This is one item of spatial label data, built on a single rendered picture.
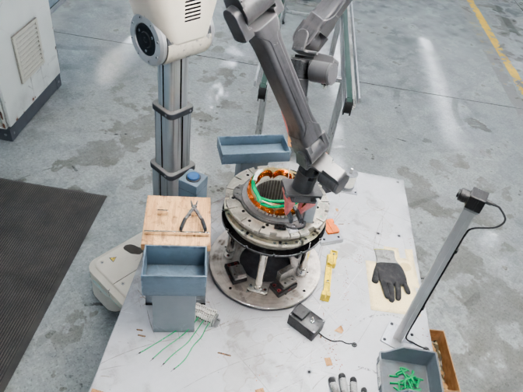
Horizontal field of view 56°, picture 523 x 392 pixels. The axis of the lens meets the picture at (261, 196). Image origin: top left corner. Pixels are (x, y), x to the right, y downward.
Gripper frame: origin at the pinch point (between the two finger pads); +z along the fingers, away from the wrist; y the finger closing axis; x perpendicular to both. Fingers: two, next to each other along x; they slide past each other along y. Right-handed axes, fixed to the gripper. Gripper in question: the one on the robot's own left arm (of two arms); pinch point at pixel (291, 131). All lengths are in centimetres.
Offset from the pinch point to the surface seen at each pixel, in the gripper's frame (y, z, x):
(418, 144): 255, 54, -81
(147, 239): -16.1, 31.8, 34.3
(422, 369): -6, 65, -49
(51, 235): 91, 96, 129
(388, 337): 2, 61, -39
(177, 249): -15.6, 33.6, 26.0
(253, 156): 30.4, 17.6, 14.3
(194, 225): -7.3, 29.4, 23.7
